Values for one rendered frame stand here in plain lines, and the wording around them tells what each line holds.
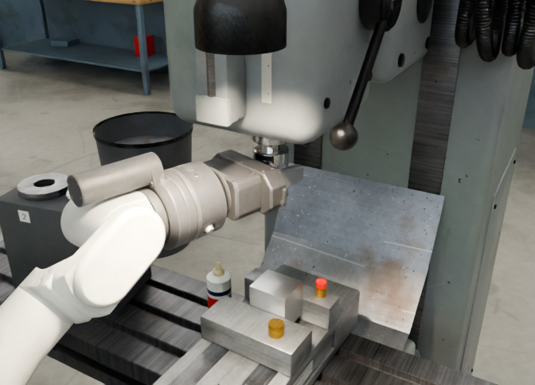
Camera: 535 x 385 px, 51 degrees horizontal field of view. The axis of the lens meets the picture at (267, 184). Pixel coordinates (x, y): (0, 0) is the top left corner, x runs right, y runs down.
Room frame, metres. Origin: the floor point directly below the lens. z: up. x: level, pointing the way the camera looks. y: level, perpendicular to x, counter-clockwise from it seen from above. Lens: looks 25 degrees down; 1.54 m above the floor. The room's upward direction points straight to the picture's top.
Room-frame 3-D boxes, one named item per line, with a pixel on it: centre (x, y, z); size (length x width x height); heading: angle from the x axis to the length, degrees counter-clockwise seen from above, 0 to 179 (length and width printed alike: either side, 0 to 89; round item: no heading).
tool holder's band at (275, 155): (0.68, 0.00, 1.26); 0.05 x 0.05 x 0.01
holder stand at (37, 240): (0.88, 0.34, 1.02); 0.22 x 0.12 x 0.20; 71
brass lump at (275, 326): (0.61, -0.01, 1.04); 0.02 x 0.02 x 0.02
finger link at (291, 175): (0.66, -0.03, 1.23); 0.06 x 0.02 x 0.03; 133
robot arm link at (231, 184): (0.62, 0.06, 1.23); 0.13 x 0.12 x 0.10; 43
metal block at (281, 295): (0.68, -0.01, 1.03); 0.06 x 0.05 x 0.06; 58
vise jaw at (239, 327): (0.63, 0.02, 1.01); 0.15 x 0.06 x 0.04; 58
